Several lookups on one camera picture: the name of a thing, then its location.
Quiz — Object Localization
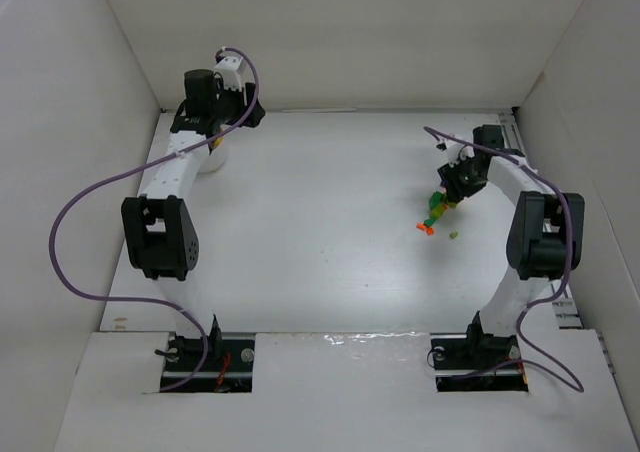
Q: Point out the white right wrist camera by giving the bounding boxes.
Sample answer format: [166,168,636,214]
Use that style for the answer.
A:
[436,135,475,168]

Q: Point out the dark green lego brick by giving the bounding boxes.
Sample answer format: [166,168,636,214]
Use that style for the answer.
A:
[429,190,448,211]

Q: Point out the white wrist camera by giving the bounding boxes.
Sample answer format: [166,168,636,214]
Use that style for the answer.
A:
[436,135,475,168]
[213,56,246,91]

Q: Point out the small orange lego pieces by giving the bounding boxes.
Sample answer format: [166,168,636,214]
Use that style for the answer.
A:
[416,223,435,236]

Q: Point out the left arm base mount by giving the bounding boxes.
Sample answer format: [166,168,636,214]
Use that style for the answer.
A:
[155,333,256,394]

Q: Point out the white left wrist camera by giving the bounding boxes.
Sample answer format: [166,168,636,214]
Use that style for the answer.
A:
[213,56,246,91]

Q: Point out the metal rail right side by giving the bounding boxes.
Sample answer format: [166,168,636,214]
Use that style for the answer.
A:
[481,112,586,335]

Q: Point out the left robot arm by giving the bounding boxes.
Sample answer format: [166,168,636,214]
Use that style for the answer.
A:
[121,64,265,354]

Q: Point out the white divided round container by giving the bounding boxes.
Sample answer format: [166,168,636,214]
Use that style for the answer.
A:
[198,137,229,174]

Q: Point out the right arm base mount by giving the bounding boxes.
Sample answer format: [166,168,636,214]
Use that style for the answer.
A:
[429,334,528,393]

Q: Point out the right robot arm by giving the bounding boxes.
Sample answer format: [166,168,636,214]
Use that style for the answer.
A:
[428,125,585,370]

